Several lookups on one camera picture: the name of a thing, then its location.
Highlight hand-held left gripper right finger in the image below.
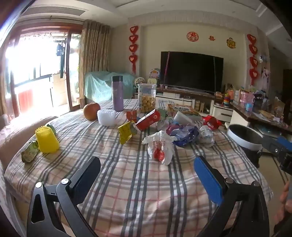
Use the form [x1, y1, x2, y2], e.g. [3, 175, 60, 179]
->
[193, 156, 270, 237]

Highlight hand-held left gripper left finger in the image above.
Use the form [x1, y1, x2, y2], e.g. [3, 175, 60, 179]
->
[26, 156, 101, 237]

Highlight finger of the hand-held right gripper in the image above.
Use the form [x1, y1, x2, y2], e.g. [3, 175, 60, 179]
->
[277, 136, 292, 152]
[262, 135, 284, 160]

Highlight white black trash bin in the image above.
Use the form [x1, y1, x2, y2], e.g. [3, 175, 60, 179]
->
[228, 124, 265, 168]

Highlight white foam fruit net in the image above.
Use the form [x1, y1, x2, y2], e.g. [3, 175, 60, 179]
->
[97, 109, 116, 126]

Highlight red drink carton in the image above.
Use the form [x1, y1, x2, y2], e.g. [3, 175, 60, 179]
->
[136, 109, 161, 132]

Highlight person's right hand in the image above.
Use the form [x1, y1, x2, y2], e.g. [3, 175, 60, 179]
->
[275, 185, 292, 228]

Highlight flat yellow printed box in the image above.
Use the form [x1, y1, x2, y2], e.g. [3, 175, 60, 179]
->
[259, 109, 275, 120]

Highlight marble top side table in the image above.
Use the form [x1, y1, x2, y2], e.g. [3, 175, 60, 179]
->
[230, 100, 292, 137]

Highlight crumpled white plastic bag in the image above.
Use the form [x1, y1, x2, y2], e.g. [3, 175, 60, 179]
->
[197, 125, 215, 146]

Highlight blue plastic bag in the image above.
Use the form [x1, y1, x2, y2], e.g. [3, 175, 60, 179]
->
[171, 125, 199, 147]

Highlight pink toy box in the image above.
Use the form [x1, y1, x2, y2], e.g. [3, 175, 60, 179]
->
[239, 90, 255, 107]

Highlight yellow plastic cup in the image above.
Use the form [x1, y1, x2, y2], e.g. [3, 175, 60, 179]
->
[35, 126, 60, 153]

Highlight red wrapper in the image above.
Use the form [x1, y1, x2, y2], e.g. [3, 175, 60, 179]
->
[203, 115, 222, 130]

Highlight dark wooden door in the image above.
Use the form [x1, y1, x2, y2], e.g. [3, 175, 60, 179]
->
[283, 68, 292, 101]

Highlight yellow snack wrapper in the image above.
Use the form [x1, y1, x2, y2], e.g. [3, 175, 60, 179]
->
[118, 121, 138, 145]

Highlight white red printed plastic bag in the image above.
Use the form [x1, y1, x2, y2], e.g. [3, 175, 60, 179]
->
[142, 130, 177, 165]

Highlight purple wrapper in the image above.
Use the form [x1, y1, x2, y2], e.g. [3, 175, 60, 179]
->
[166, 124, 180, 135]

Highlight large green snack packet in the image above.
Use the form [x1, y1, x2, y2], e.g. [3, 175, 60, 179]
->
[21, 140, 40, 163]

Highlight orange red apple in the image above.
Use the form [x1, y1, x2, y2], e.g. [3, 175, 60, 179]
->
[83, 102, 101, 121]

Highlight crumpled white paper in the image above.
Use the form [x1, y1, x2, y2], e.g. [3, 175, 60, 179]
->
[157, 117, 174, 132]

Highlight snack box with pictures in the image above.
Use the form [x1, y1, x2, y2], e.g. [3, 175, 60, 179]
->
[166, 104, 199, 116]

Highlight beige sofa cushion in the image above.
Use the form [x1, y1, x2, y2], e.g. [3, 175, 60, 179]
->
[0, 115, 58, 174]

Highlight purple thermos bottle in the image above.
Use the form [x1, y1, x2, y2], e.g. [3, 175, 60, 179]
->
[112, 76, 124, 112]

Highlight white brown television stand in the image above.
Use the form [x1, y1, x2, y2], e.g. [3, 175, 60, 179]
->
[135, 88, 233, 123]

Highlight teal covered sofa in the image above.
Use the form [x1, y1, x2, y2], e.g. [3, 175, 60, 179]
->
[84, 71, 137, 104]

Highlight clear jar of cookies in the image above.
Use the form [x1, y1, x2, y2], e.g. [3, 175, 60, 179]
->
[137, 83, 157, 114]

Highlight white wheel toy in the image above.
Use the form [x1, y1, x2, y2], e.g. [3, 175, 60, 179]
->
[133, 77, 146, 92]

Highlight black television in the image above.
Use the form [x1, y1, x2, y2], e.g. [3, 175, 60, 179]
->
[160, 51, 224, 93]

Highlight colourful toy house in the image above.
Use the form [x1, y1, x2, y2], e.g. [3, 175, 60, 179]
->
[148, 68, 161, 85]

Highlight beige curtain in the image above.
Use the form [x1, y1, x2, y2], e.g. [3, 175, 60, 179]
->
[79, 19, 111, 103]

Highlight dark hanging clothes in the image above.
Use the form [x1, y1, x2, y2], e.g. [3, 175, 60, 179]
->
[56, 42, 66, 79]

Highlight colourful stacking ring toy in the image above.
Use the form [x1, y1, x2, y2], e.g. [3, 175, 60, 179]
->
[222, 90, 231, 107]

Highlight pink wall hanging doll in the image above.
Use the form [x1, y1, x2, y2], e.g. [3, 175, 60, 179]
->
[261, 67, 271, 85]

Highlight red heart wall hanging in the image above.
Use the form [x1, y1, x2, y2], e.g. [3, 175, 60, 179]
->
[129, 25, 139, 74]
[247, 34, 260, 86]

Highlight wooden frame glass door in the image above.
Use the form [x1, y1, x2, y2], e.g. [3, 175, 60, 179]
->
[0, 23, 82, 119]

